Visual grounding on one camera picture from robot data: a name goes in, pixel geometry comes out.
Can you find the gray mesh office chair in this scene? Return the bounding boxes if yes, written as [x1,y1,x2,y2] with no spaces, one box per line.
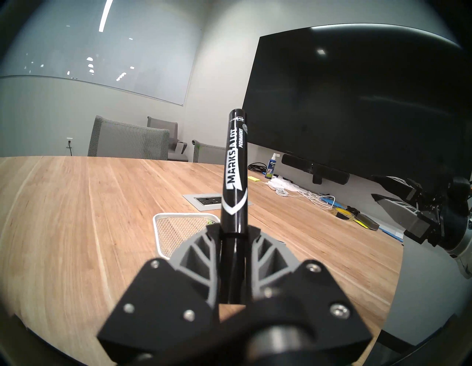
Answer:
[87,115,171,161]
[192,139,226,165]

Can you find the large black wall television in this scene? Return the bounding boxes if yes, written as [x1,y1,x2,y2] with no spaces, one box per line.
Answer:
[242,24,472,185]

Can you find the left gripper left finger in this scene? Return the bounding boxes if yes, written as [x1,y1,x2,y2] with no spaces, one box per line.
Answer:
[98,224,222,360]

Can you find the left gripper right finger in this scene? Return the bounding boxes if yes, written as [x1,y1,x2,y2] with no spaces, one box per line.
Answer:
[246,225,372,360]

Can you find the silver table power outlet panel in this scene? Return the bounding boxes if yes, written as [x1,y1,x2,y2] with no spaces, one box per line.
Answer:
[183,193,254,212]

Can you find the black video sound bar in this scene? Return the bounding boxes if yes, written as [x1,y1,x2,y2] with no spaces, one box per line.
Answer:
[281,153,350,186]

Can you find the yellow and black block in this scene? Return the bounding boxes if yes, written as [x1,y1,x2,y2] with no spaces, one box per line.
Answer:
[354,213,380,231]

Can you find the gray swivel chair with armrests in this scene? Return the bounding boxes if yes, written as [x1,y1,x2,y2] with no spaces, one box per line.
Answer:
[147,116,188,162]

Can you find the white mesh pen holder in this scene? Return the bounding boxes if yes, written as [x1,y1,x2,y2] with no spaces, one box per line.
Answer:
[153,212,222,259]

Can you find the whiteboard cleaner spray bottle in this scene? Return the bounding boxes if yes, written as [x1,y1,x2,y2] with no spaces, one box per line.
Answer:
[265,153,281,180]

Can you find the black permanent marker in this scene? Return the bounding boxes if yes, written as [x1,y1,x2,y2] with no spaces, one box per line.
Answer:
[220,108,248,305]

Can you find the white charger cable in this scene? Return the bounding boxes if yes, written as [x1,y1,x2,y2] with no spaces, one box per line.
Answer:
[275,186,336,210]

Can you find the wide wall glass whiteboard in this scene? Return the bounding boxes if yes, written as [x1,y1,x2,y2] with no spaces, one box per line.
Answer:
[0,0,207,107]

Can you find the thin blue stick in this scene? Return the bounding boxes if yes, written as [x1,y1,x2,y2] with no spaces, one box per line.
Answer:
[378,226,404,243]

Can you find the crumpled white tissue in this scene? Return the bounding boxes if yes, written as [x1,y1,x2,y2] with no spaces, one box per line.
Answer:
[266,175,306,192]

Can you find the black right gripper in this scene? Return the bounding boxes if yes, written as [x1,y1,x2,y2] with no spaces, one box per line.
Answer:
[370,176,472,252]

